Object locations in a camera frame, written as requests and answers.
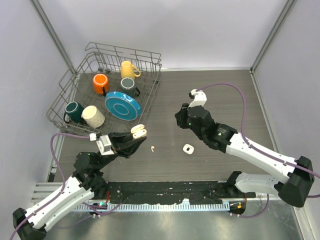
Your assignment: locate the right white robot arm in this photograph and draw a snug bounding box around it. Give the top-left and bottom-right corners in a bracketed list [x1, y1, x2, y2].
[174, 103, 315, 208]

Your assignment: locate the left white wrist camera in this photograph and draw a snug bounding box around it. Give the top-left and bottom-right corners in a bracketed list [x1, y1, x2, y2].
[96, 135, 114, 156]

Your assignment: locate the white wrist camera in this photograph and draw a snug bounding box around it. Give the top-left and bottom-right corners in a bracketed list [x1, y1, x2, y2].
[96, 135, 114, 156]
[188, 89, 207, 108]

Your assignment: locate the cream textured cup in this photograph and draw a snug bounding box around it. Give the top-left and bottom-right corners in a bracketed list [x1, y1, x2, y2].
[81, 105, 105, 128]

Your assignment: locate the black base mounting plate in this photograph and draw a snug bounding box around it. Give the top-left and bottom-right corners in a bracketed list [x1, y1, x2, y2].
[82, 179, 256, 206]

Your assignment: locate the grey wire dish rack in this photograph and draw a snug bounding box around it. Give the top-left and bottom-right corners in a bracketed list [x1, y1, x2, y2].
[46, 42, 162, 136]

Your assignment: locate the white earbud charging case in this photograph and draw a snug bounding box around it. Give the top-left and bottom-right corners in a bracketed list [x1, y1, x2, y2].
[182, 144, 195, 155]

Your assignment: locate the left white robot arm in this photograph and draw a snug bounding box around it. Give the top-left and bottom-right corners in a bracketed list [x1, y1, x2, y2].
[12, 124, 147, 240]

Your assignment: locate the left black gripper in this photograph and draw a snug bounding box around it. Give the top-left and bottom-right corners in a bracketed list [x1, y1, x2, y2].
[95, 130, 146, 170]

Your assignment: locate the orange mug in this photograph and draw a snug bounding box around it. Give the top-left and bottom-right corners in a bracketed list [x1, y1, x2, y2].
[92, 73, 110, 95]

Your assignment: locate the beige earbud case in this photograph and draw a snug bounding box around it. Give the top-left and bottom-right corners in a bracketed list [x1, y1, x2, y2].
[130, 124, 147, 140]

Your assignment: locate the white slotted cable duct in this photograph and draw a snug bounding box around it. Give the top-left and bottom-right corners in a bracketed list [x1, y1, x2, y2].
[73, 201, 230, 213]

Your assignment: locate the blue ceramic plate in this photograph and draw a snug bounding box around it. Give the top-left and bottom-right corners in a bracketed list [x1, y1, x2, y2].
[104, 91, 142, 122]

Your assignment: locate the dark green mug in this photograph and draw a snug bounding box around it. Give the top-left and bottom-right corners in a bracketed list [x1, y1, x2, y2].
[63, 101, 85, 124]

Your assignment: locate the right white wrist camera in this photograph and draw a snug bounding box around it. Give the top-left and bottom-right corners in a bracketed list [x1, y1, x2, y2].
[188, 89, 207, 108]

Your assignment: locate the grey mug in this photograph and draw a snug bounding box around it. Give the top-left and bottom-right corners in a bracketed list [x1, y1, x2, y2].
[119, 77, 141, 98]

